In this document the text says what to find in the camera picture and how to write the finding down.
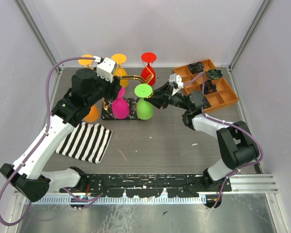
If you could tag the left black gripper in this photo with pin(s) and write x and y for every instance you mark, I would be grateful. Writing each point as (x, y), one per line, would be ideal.
(113, 91)

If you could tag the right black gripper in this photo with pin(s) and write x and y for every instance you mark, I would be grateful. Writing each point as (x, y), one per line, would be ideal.
(157, 102)

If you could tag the pink plastic wine glass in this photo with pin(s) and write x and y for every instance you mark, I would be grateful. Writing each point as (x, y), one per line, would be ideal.
(120, 107)

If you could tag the green plastic wine glass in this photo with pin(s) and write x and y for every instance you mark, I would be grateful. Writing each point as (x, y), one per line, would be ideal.
(143, 108)

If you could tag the red plastic wine glass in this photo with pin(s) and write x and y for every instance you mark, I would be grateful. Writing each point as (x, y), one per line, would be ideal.
(148, 73)

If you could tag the gold wine glass rack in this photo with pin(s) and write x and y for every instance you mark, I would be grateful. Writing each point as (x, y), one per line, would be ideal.
(106, 111)

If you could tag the orange plastic wine glass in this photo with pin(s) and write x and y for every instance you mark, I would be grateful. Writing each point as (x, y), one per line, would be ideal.
(93, 115)

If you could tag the yellow plastic wine glass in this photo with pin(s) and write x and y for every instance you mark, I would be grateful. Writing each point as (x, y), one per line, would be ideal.
(87, 62)

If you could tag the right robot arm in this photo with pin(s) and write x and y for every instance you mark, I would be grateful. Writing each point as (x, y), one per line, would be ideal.
(238, 148)

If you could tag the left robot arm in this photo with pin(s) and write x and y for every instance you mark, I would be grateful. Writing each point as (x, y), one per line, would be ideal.
(26, 173)

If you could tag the orange compartment tray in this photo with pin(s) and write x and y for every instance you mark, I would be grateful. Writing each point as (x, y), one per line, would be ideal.
(204, 76)

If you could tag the dark rose top left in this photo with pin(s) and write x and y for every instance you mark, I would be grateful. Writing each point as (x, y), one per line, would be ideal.
(196, 67)

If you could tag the dark red rose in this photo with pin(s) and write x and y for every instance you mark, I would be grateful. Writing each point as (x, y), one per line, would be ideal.
(209, 87)

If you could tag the dark green rose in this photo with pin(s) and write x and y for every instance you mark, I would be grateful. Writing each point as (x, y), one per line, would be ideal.
(214, 74)

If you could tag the black white striped cloth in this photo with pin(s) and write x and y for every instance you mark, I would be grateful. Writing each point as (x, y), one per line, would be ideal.
(87, 142)

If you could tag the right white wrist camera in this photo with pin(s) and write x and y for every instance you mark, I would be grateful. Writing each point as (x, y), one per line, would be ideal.
(176, 83)

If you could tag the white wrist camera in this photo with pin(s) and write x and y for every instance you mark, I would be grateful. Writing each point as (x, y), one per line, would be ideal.
(106, 68)
(176, 83)

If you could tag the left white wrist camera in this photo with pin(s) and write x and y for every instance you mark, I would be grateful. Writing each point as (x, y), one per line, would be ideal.
(106, 68)

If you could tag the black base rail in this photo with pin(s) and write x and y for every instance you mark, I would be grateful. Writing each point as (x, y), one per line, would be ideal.
(146, 185)

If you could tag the white slotted cable duct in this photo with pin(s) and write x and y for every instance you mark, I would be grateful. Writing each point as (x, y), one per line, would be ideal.
(163, 199)

